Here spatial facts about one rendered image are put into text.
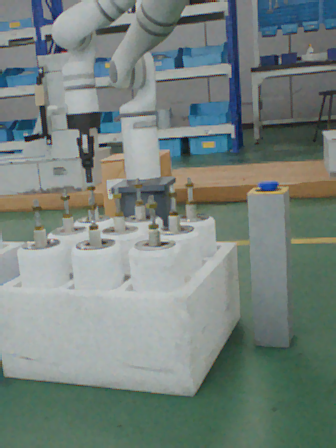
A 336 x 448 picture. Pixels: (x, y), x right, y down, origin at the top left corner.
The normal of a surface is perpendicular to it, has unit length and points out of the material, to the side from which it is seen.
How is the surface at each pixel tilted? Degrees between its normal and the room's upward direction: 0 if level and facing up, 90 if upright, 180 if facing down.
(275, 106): 90
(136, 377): 90
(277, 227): 90
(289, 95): 90
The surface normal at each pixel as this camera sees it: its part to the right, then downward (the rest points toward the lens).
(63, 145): -0.26, 0.24
